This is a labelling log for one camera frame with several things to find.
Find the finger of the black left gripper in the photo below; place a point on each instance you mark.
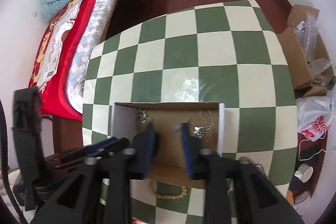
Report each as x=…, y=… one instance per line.
x=109, y=145

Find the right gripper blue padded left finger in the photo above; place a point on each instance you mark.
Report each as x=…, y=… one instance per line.
x=147, y=148

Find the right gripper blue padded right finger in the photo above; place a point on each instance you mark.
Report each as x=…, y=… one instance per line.
x=191, y=148

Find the open cardboard jewelry box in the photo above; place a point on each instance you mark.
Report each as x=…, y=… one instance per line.
x=168, y=166

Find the red floral bed quilt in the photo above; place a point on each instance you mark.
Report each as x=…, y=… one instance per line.
x=63, y=54

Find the green checkered tablecloth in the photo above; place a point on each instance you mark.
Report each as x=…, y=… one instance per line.
x=222, y=52

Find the white red plastic bag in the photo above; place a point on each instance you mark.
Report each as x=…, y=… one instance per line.
x=314, y=116

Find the brown cardboard box on floor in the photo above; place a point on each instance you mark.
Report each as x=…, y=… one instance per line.
x=305, y=84

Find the clear plastic packaging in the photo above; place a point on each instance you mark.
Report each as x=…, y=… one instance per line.
x=307, y=33

